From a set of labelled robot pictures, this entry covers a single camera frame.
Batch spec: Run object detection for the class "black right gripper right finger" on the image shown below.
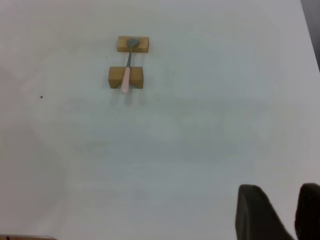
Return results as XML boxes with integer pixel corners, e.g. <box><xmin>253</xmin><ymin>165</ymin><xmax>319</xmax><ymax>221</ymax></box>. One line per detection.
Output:
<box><xmin>294</xmin><ymin>183</ymin><xmax>320</xmax><ymax>240</ymax></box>

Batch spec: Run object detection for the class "arched wooden block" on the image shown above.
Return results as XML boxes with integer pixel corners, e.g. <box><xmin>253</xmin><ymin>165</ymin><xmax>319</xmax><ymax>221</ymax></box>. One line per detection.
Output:
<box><xmin>108</xmin><ymin>66</ymin><xmax>145</xmax><ymax>90</ymax></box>

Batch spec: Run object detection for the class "pink-handled metal spoon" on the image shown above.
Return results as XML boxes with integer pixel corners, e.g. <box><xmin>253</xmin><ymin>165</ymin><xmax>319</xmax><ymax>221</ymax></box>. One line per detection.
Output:
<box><xmin>120</xmin><ymin>37</ymin><xmax>140</xmax><ymax>95</ymax></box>

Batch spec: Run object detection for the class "plain rectangular wooden block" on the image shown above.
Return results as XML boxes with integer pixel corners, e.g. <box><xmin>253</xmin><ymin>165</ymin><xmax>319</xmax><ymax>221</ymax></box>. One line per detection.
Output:
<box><xmin>116</xmin><ymin>36</ymin><xmax>150</xmax><ymax>54</ymax></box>

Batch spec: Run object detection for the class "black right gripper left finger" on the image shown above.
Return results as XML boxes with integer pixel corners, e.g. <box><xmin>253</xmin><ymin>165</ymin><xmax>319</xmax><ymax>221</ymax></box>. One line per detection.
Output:
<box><xmin>234</xmin><ymin>184</ymin><xmax>296</xmax><ymax>240</ymax></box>

